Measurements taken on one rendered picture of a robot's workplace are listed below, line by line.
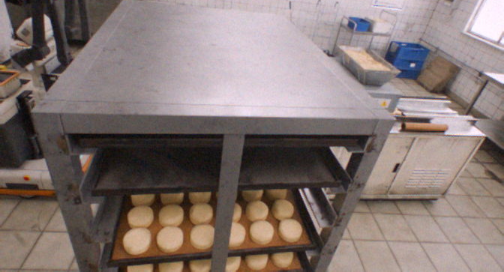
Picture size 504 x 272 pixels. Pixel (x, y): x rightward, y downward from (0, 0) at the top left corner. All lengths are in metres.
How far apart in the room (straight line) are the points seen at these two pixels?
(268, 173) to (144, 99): 0.25
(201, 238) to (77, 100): 0.35
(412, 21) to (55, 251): 6.89
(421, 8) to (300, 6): 2.44
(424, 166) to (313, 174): 2.60
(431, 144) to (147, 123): 2.74
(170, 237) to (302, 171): 0.29
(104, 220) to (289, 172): 0.33
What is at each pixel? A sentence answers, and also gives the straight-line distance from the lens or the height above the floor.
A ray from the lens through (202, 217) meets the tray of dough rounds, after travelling 0.67.
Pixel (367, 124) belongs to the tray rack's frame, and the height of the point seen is 1.81.
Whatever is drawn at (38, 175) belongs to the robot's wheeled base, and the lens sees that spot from 2.85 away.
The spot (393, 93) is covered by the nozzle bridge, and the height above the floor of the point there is 1.18.
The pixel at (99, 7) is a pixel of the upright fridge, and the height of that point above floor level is 0.74.
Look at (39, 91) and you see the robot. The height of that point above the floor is 0.89.
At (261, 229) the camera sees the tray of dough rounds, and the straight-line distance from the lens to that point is 0.66.
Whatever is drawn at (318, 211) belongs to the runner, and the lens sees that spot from 0.63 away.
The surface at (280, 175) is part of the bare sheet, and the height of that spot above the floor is 1.67.
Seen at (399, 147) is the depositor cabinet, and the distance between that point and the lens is 2.82.
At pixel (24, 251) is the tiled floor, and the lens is 2.73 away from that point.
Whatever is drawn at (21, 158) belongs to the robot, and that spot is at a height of 0.36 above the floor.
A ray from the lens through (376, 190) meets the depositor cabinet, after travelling 3.08.
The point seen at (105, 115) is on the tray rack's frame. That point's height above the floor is 1.82.
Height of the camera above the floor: 2.02
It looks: 33 degrees down
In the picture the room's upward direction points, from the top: 9 degrees clockwise
